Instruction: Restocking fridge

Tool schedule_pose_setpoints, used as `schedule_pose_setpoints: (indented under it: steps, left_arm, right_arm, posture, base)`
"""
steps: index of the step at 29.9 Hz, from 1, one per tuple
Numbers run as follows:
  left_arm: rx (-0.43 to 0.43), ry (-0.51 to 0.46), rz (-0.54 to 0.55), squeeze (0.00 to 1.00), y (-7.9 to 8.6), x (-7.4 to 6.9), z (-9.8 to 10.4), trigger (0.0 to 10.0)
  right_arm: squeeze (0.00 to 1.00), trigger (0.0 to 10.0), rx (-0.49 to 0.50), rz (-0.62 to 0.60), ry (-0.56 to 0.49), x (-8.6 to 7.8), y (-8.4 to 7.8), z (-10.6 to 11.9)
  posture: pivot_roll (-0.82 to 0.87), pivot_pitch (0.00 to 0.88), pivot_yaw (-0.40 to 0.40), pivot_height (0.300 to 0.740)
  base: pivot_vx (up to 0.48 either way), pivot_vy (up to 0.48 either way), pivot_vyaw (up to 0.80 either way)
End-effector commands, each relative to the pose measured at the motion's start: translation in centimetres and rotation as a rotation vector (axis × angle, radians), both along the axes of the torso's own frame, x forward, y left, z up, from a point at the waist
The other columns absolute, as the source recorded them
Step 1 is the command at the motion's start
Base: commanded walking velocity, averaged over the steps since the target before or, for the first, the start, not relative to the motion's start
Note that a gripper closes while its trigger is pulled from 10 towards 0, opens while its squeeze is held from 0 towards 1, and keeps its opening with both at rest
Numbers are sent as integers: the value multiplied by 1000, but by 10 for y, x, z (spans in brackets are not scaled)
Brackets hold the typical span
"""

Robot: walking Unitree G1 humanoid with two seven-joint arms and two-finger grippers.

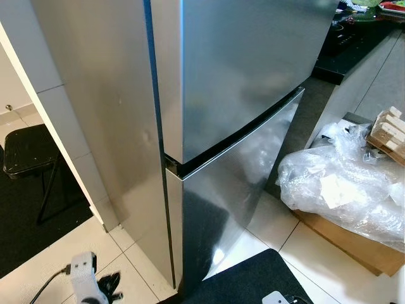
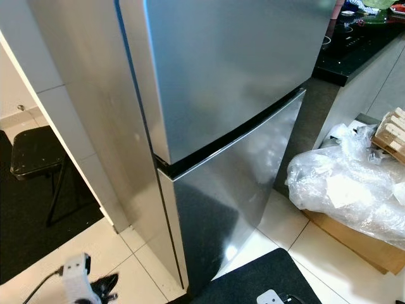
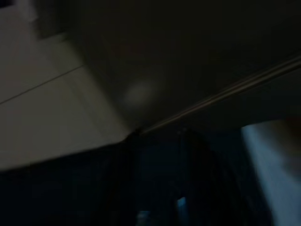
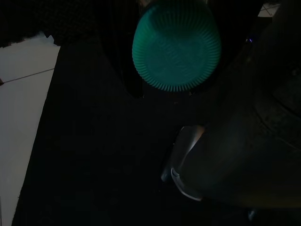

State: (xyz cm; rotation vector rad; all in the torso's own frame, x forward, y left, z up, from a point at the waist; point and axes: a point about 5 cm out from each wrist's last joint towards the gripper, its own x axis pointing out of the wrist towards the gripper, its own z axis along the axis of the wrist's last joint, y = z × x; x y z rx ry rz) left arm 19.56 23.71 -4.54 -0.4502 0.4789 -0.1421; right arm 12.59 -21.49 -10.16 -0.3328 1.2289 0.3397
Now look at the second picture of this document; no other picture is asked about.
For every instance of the steel grey fridge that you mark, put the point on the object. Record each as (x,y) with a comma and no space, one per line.
(101,126)

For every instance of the steel fridge freezer door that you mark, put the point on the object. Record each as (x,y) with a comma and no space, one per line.
(228,63)

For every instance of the black carpet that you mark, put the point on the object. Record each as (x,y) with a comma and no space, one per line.
(31,247)

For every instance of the black floor mat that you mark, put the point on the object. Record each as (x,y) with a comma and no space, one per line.
(253,278)

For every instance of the black stool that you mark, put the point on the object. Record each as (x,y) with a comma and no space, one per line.
(38,152)

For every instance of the brown cardboard box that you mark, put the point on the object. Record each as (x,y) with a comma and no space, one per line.
(354,244)

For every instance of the beige cardboard packing insert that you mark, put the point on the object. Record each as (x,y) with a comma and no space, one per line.
(392,133)

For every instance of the black top kitchen counter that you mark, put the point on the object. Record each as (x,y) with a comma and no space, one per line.
(354,50)

